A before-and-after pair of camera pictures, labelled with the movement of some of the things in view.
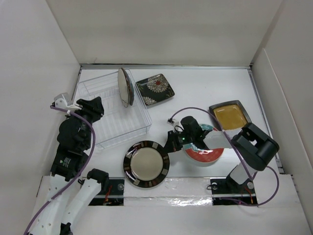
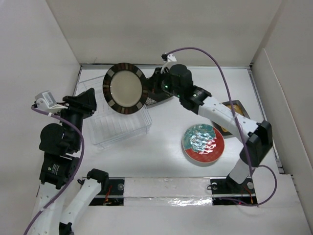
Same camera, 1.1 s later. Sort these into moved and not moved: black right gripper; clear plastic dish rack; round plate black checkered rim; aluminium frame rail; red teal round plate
Moved: black right gripper; round plate black checkered rim
Not moved: aluminium frame rail; clear plastic dish rack; red teal round plate
